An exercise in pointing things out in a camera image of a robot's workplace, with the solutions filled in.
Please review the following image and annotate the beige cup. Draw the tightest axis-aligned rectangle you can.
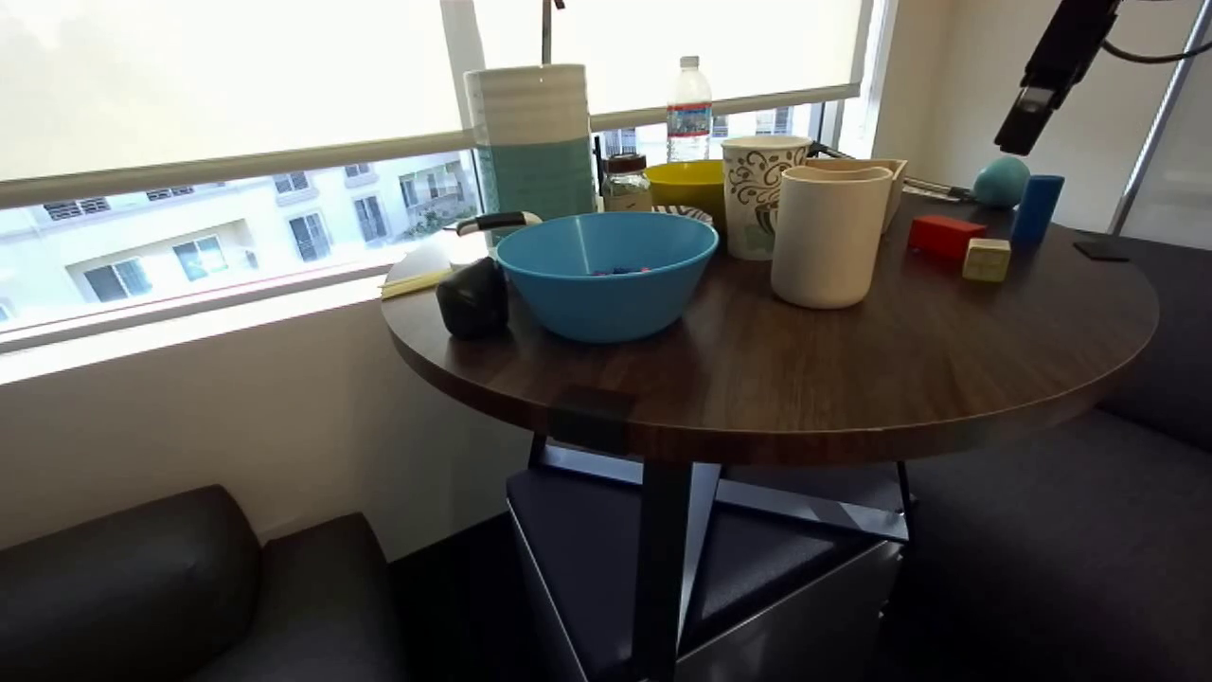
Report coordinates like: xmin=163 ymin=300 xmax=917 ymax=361
xmin=770 ymin=166 xmax=894 ymax=311

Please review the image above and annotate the patterned paper cup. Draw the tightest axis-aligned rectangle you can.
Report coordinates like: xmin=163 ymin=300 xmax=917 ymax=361
xmin=721 ymin=135 xmax=814 ymax=262

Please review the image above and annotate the stand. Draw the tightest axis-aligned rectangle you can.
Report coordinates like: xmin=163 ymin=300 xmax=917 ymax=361
xmin=1074 ymin=0 xmax=1212 ymax=263

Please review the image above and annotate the teal ball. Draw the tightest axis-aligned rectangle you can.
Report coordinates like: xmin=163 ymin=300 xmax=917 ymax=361
xmin=972 ymin=155 xmax=1032 ymax=210

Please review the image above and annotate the blue cylinder block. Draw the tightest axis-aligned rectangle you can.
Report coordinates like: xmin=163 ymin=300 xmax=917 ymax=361
xmin=1010 ymin=174 xmax=1065 ymax=246

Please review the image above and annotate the silver utensil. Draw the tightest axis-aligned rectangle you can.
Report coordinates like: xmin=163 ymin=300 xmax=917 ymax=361
xmin=901 ymin=175 xmax=976 ymax=203

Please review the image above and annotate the beige rectangular container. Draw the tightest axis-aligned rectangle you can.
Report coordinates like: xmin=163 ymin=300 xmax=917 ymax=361
xmin=803 ymin=156 xmax=910 ymax=235

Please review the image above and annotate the red block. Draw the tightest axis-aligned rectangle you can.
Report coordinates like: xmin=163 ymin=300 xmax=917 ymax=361
xmin=907 ymin=214 xmax=989 ymax=262

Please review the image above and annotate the beige cube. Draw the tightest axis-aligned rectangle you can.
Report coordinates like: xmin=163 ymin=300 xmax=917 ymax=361
xmin=962 ymin=238 xmax=1013 ymax=284

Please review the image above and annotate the white roller blind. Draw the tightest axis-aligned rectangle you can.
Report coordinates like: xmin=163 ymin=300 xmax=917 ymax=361
xmin=472 ymin=0 xmax=877 ymax=134
xmin=0 ymin=0 xmax=474 ymax=211

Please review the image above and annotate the clear water bottle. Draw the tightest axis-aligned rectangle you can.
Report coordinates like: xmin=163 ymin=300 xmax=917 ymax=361
xmin=666 ymin=55 xmax=714 ymax=164

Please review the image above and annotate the yellow bowl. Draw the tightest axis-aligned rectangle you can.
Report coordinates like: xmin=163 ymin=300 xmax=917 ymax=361
xmin=645 ymin=159 xmax=728 ymax=233

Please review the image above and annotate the striped plate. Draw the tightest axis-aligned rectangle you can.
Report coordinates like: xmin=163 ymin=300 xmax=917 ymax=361
xmin=651 ymin=204 xmax=717 ymax=230

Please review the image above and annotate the small glass jar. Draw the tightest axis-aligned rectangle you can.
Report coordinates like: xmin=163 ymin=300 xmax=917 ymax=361
xmin=602 ymin=153 xmax=653 ymax=213

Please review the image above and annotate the grey fabric sofa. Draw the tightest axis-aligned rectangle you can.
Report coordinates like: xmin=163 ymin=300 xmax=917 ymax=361
xmin=890 ymin=230 xmax=1212 ymax=682

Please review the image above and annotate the blue plastic bowl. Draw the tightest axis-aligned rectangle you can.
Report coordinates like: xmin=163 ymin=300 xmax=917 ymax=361
xmin=494 ymin=211 xmax=721 ymax=345

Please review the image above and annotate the white and teal paper towel roll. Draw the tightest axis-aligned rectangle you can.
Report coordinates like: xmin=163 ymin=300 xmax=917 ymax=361
xmin=463 ymin=63 xmax=597 ymax=245

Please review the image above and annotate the black rounded device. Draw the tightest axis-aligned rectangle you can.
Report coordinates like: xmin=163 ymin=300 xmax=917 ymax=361
xmin=436 ymin=256 xmax=511 ymax=342

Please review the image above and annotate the black storage ottoman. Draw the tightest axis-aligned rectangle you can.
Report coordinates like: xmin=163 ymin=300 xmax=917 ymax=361
xmin=506 ymin=462 xmax=912 ymax=682

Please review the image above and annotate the window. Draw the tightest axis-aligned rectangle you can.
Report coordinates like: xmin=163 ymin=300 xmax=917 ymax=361
xmin=0 ymin=0 xmax=896 ymax=356

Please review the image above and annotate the black leather sofa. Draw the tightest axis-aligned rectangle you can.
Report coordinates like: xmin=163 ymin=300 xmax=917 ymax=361
xmin=0 ymin=484 xmax=410 ymax=682

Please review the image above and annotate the black and silver handle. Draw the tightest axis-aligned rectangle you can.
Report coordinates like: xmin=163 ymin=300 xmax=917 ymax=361
xmin=453 ymin=210 xmax=544 ymax=238

